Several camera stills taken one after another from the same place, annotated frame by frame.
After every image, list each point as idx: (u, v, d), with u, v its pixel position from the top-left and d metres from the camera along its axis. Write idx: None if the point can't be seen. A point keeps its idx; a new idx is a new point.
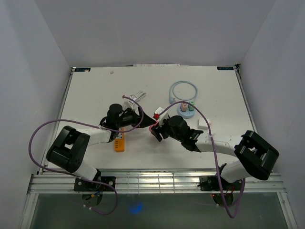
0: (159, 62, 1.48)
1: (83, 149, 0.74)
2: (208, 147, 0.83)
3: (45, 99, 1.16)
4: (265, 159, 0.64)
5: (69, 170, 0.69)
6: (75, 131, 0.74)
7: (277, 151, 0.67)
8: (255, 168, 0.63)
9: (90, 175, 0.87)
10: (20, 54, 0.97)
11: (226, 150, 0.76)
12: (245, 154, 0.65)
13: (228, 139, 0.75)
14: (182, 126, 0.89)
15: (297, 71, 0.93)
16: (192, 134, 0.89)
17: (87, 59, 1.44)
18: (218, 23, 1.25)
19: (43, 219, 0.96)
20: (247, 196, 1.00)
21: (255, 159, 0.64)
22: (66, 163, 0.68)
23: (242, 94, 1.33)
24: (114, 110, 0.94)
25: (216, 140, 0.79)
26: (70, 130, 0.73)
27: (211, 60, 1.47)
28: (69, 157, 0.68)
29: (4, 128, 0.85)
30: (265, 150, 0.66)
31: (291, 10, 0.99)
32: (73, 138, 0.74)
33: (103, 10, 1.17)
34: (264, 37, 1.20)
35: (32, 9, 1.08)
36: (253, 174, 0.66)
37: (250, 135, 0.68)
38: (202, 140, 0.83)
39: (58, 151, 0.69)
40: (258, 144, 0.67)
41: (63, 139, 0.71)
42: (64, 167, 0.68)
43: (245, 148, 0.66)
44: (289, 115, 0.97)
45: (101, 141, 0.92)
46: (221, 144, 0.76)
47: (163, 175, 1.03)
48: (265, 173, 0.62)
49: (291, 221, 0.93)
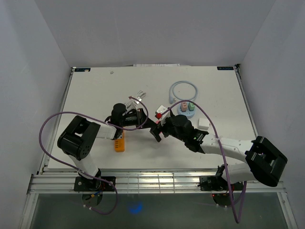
0: (159, 62, 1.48)
1: (94, 138, 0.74)
2: (213, 150, 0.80)
3: (45, 99, 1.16)
4: (274, 165, 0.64)
5: (78, 156, 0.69)
6: (85, 121, 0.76)
7: (285, 158, 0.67)
8: (265, 174, 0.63)
9: (92, 172, 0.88)
10: (20, 54, 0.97)
11: (234, 155, 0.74)
12: (257, 161, 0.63)
13: (238, 144, 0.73)
14: (187, 126, 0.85)
15: (297, 71, 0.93)
16: (197, 134, 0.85)
17: (87, 59, 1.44)
18: (218, 22, 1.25)
19: (43, 219, 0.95)
20: (247, 196, 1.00)
21: (265, 166, 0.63)
22: (76, 149, 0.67)
23: (242, 94, 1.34)
24: (118, 110, 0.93)
25: (224, 143, 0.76)
26: (81, 119, 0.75)
27: (210, 60, 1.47)
28: (79, 143, 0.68)
29: (4, 128, 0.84)
30: (274, 157, 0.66)
31: (291, 10, 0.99)
32: (83, 127, 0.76)
33: (103, 10, 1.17)
34: (264, 37, 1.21)
35: (32, 9, 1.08)
36: (260, 180, 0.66)
37: (260, 141, 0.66)
38: (208, 142, 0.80)
39: (68, 138, 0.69)
40: (268, 150, 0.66)
41: (75, 126, 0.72)
42: (74, 153, 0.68)
43: (256, 155, 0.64)
44: (289, 115, 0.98)
45: (106, 136, 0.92)
46: (230, 150, 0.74)
47: (163, 175, 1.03)
48: (274, 180, 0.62)
49: (292, 222, 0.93)
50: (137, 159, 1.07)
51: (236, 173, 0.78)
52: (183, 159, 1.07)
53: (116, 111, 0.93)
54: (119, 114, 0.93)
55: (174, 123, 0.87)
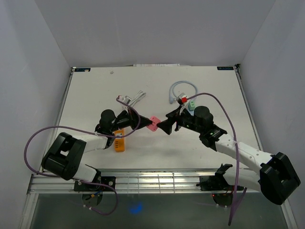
0: (159, 62, 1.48)
1: (80, 156, 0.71)
2: (227, 150, 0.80)
3: (45, 99, 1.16)
4: (285, 184, 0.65)
5: (66, 177, 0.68)
6: (70, 138, 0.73)
7: (299, 181, 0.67)
8: (274, 191, 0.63)
9: (89, 177, 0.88)
10: (21, 54, 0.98)
11: (249, 163, 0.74)
12: (271, 176, 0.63)
13: (255, 153, 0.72)
14: (208, 119, 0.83)
15: (297, 70, 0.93)
16: (214, 130, 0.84)
17: (87, 59, 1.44)
18: (218, 22, 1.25)
19: (43, 219, 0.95)
20: (247, 196, 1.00)
21: (278, 183, 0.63)
22: (61, 171, 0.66)
23: (242, 94, 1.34)
24: (106, 119, 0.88)
25: (241, 149, 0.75)
26: (66, 136, 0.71)
27: (210, 60, 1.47)
28: (65, 165, 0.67)
29: (4, 127, 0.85)
30: (289, 177, 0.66)
31: (291, 9, 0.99)
32: (69, 144, 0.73)
33: (103, 10, 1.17)
34: (264, 37, 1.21)
35: (32, 9, 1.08)
36: (266, 194, 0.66)
37: (280, 158, 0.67)
38: (224, 142, 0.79)
39: (53, 159, 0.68)
40: (284, 169, 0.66)
41: (59, 145, 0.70)
42: (60, 174, 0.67)
43: (270, 170, 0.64)
44: (289, 115, 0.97)
45: (97, 147, 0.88)
46: (246, 157, 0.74)
47: (163, 175, 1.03)
48: (281, 198, 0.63)
49: (292, 222, 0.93)
50: (137, 159, 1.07)
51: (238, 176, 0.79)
52: (183, 159, 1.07)
53: (103, 120, 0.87)
54: (108, 122, 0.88)
55: (195, 113, 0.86)
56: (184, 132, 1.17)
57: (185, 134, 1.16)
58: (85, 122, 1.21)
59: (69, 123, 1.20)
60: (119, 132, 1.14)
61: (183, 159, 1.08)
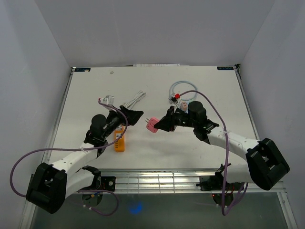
0: (159, 62, 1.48)
1: (65, 187, 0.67)
2: (219, 142, 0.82)
3: (45, 99, 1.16)
4: (273, 170, 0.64)
5: (52, 210, 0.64)
6: (52, 168, 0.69)
7: (288, 168, 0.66)
8: (261, 175, 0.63)
9: (86, 183, 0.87)
10: (20, 54, 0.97)
11: (238, 151, 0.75)
12: (256, 159, 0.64)
13: (243, 140, 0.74)
14: (201, 113, 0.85)
15: (297, 70, 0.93)
16: (208, 124, 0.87)
17: (88, 59, 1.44)
18: (218, 22, 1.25)
19: (43, 219, 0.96)
20: (247, 196, 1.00)
21: (263, 166, 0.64)
22: (46, 203, 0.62)
23: (242, 94, 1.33)
24: (97, 125, 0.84)
25: (230, 137, 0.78)
26: (46, 168, 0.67)
27: (210, 60, 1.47)
28: (49, 197, 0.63)
29: (4, 127, 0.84)
30: (277, 162, 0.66)
31: (291, 10, 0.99)
32: (51, 174, 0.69)
33: (103, 10, 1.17)
34: (264, 37, 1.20)
35: (32, 9, 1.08)
36: (255, 181, 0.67)
37: (266, 143, 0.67)
38: (215, 134, 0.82)
39: (36, 193, 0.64)
40: (271, 153, 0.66)
41: (40, 178, 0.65)
42: (45, 207, 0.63)
43: (256, 154, 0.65)
44: (289, 115, 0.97)
45: (86, 161, 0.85)
46: (234, 144, 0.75)
47: (163, 175, 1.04)
48: (269, 183, 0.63)
49: (292, 222, 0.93)
50: (137, 159, 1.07)
51: (233, 171, 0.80)
52: (183, 159, 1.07)
53: (94, 127, 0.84)
54: (100, 128, 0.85)
55: (189, 107, 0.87)
56: (184, 133, 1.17)
57: (185, 135, 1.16)
58: (85, 123, 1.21)
59: (69, 123, 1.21)
60: (118, 132, 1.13)
61: (183, 159, 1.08)
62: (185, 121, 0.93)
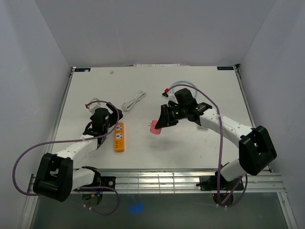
0: (159, 62, 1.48)
1: (71, 175, 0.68)
2: (211, 125, 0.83)
3: (45, 99, 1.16)
4: (262, 156, 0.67)
5: (61, 198, 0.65)
6: (56, 157, 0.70)
7: (275, 155, 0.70)
8: (251, 161, 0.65)
9: (88, 181, 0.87)
10: (20, 54, 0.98)
11: (231, 137, 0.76)
12: (249, 147, 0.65)
13: (236, 127, 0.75)
14: (186, 95, 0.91)
15: (297, 70, 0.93)
16: (199, 106, 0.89)
17: (88, 59, 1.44)
18: (218, 22, 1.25)
19: (43, 219, 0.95)
20: (247, 196, 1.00)
21: (255, 153, 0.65)
22: (55, 191, 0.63)
23: (242, 94, 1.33)
24: (101, 113, 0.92)
25: (224, 122, 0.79)
26: (51, 157, 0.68)
27: (211, 60, 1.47)
28: (57, 185, 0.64)
29: (4, 127, 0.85)
30: (266, 150, 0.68)
31: (291, 10, 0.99)
32: (55, 164, 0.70)
33: (103, 9, 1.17)
34: (264, 37, 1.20)
35: (32, 9, 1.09)
36: (243, 166, 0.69)
37: (259, 130, 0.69)
38: (208, 116, 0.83)
39: (44, 182, 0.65)
40: (262, 141, 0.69)
41: (45, 168, 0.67)
42: (54, 196, 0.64)
43: (249, 141, 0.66)
44: (289, 115, 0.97)
45: (88, 151, 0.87)
46: (228, 130, 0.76)
47: (163, 175, 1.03)
48: (256, 169, 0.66)
49: (292, 222, 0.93)
50: (137, 159, 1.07)
51: (233, 169, 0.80)
52: (183, 159, 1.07)
53: (98, 114, 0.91)
54: (103, 117, 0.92)
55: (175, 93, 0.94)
56: (184, 133, 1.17)
57: (185, 135, 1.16)
58: (85, 122, 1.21)
59: (69, 123, 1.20)
60: (119, 132, 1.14)
61: (183, 159, 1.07)
62: (177, 111, 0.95)
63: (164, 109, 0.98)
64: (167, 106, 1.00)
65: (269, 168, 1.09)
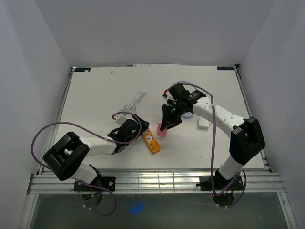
0: (159, 62, 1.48)
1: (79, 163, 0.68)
2: (205, 115, 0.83)
3: (45, 99, 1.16)
4: (252, 146, 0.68)
5: (60, 178, 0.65)
6: (77, 139, 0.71)
7: (264, 144, 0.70)
8: (241, 150, 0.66)
9: (86, 180, 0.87)
10: (20, 54, 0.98)
11: (223, 126, 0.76)
12: (239, 137, 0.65)
13: (229, 117, 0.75)
14: (177, 87, 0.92)
15: (297, 70, 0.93)
16: (193, 94, 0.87)
17: (88, 59, 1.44)
18: (218, 22, 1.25)
19: (43, 219, 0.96)
20: (247, 196, 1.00)
21: (245, 143, 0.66)
22: (57, 170, 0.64)
23: (242, 94, 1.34)
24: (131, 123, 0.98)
25: (217, 111, 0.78)
26: (73, 137, 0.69)
27: (211, 60, 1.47)
28: (63, 165, 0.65)
29: (4, 128, 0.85)
30: (256, 140, 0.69)
31: (291, 10, 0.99)
32: (75, 144, 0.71)
33: (103, 9, 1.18)
34: (264, 37, 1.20)
35: (32, 9, 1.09)
36: (233, 155, 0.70)
37: (250, 121, 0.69)
38: (202, 105, 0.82)
39: (55, 156, 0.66)
40: (253, 131, 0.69)
41: (63, 144, 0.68)
42: (55, 173, 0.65)
43: (240, 131, 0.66)
44: (289, 115, 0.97)
45: (103, 151, 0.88)
46: (220, 119, 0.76)
47: (163, 175, 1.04)
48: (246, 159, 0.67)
49: (292, 222, 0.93)
50: (137, 159, 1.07)
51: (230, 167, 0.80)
52: (183, 159, 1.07)
53: (127, 124, 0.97)
54: (129, 129, 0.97)
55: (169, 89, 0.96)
56: (184, 133, 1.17)
57: (185, 135, 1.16)
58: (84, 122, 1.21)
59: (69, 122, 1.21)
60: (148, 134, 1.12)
61: (183, 159, 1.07)
62: (175, 108, 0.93)
63: (165, 108, 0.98)
64: (167, 106, 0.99)
65: (269, 168, 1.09)
